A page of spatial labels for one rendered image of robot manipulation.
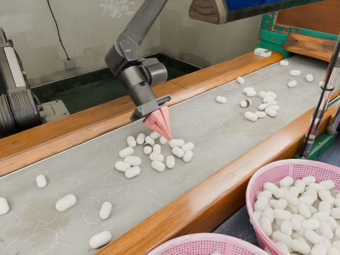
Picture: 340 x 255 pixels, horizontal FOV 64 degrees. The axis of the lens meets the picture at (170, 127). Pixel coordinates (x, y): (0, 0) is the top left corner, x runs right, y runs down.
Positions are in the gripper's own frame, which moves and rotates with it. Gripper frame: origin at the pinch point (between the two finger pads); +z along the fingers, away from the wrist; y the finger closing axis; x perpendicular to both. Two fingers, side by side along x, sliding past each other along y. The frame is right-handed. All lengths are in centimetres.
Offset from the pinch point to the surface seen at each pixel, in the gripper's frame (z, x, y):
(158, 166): 5.1, -3.1, -8.3
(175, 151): 4.1, -2.1, -1.8
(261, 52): -15, 11, 69
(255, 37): -49, 69, 165
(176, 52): -103, 156, 165
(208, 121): 1.2, 2.4, 15.4
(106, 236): 11.0, -8.3, -25.5
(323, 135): 21.6, -9.6, 36.9
